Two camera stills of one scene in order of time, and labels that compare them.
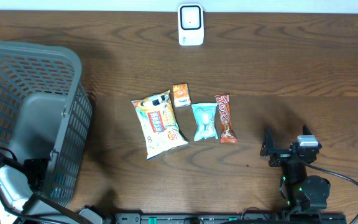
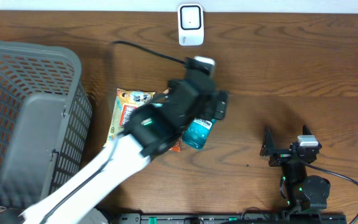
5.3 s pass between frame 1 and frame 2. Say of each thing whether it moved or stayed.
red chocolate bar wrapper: moved
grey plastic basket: stayed
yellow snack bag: moved
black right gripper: stayed
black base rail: stayed
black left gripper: moved
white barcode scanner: stayed
